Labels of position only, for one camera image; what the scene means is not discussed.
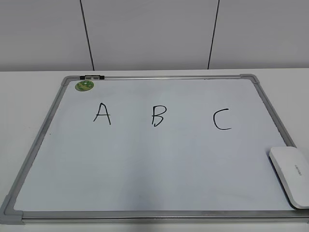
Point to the white magnetic whiteboard grey frame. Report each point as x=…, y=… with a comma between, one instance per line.
x=154, y=149

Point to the round green magnet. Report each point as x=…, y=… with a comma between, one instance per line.
x=85, y=85

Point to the white whiteboard eraser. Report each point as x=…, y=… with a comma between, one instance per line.
x=292, y=169

